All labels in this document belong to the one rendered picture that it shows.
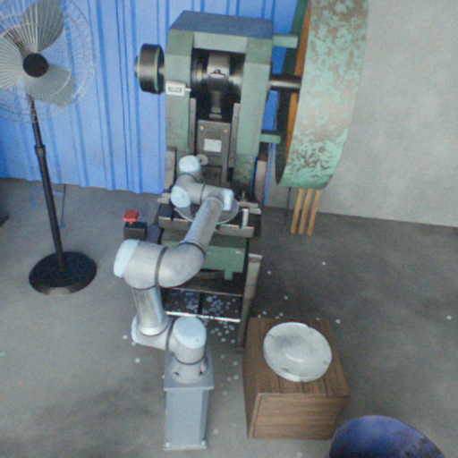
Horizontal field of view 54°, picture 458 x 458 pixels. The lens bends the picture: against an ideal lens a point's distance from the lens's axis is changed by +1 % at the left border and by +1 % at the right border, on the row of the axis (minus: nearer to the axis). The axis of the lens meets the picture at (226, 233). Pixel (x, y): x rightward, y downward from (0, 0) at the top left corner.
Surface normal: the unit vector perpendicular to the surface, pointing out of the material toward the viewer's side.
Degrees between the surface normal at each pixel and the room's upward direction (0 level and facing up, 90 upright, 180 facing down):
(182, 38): 45
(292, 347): 0
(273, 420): 90
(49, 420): 0
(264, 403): 90
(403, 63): 90
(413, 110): 90
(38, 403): 0
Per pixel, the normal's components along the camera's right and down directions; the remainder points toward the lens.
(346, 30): 0.00, -0.11
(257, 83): -0.07, 0.59
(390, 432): -0.31, 0.52
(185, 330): 0.21, -0.77
